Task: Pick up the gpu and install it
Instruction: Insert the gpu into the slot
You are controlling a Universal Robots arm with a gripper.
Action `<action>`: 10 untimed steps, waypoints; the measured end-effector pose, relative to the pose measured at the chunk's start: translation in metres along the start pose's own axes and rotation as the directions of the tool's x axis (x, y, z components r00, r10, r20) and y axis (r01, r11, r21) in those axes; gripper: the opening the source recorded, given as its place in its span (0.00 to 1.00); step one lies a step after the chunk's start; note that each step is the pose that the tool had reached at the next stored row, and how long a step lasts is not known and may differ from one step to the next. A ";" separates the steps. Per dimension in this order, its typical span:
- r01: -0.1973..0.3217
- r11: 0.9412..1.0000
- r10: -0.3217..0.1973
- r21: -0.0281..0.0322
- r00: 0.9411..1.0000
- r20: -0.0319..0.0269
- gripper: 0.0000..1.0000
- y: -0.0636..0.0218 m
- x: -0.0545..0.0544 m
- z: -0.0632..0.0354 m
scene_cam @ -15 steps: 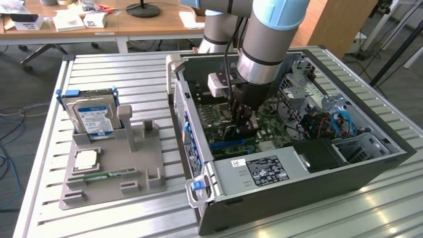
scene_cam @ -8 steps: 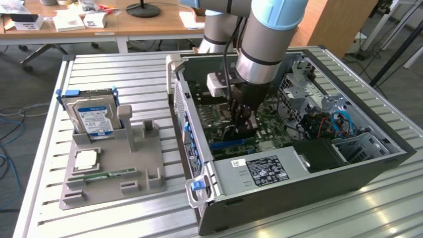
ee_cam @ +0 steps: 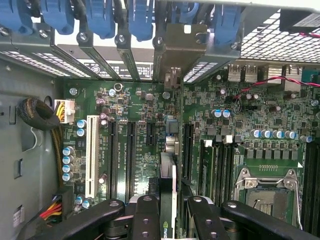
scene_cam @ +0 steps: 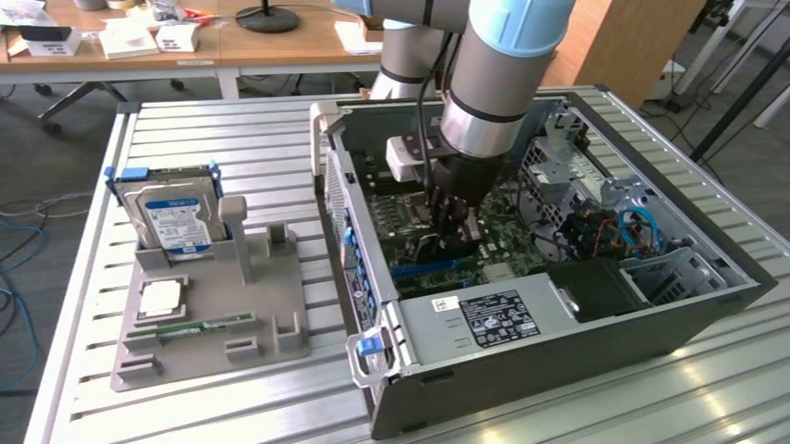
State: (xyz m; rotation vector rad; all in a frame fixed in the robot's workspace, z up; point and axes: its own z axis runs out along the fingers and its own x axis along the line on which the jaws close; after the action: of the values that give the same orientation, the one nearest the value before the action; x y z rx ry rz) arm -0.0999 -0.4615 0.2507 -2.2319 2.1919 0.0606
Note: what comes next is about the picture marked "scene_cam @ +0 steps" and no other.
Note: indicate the black fan housing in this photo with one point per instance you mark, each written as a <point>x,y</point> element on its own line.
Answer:
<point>581,231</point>

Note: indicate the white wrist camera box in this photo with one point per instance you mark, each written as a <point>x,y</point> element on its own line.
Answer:
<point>408,159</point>

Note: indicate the silver CPU chip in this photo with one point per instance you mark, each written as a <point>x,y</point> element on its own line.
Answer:
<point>159,298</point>

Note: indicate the white paper stack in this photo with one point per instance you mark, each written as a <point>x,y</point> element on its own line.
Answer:
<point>356,41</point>

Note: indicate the green motherboard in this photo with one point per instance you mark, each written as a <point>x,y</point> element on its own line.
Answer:
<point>513,240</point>

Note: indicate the black tripod leg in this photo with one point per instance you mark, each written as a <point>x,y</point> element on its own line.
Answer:
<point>741,106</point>

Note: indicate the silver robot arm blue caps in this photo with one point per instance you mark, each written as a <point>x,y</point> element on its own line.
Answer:
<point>494,69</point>

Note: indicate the wooden desk white frame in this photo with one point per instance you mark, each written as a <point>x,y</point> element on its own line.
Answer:
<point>297,51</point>
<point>87,65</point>

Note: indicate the white box dark lid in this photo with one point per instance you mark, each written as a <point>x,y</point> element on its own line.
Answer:
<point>53,46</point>

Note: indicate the blue case latch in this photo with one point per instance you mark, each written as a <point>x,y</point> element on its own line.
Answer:
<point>369,347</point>

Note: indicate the silver metal disk bay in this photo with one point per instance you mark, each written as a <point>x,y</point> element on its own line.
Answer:
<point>556,176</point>
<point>685,273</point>

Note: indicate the printed paper sheet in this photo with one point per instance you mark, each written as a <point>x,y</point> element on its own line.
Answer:
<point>25,11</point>

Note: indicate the grey cup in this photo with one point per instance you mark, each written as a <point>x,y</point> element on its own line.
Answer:
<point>91,4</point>

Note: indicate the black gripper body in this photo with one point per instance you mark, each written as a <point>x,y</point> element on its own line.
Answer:
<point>464,178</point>

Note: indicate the green GPU card black shroud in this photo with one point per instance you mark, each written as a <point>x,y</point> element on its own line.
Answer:
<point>445,256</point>

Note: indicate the grey parts rack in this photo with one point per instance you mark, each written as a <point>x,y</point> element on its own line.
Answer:
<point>203,300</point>

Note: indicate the small white printed box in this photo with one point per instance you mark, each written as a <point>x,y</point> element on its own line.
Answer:
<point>177,39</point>

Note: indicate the black chair base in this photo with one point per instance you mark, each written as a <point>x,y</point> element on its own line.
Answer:
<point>53,126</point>

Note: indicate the wooden cabinet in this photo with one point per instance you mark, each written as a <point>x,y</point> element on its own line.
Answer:
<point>636,46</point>

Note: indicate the CPU socket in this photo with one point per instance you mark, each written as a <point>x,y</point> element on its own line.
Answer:
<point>414,213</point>

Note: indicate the green RAM stick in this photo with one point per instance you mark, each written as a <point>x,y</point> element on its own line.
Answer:
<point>198,326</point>

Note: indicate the black round lamp base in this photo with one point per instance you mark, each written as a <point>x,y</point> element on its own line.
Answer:
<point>269,20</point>

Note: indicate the open black PC case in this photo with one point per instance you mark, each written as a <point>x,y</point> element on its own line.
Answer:
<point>556,370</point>

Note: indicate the brown cardboard box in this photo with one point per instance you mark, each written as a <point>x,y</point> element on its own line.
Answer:
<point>373,32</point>

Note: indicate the plain white box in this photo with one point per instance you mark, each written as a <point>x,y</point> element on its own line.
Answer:
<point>126,44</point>

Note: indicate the silver chipset heatsink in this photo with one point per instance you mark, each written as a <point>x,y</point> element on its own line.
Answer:
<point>504,273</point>

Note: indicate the blue expansion slot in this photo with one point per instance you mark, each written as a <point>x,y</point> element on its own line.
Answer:
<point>426,269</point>

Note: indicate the grey power supply unit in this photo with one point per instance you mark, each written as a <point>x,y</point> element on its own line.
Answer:
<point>426,342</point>

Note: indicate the hard disk blue bracket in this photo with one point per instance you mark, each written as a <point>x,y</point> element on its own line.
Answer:
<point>173,222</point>

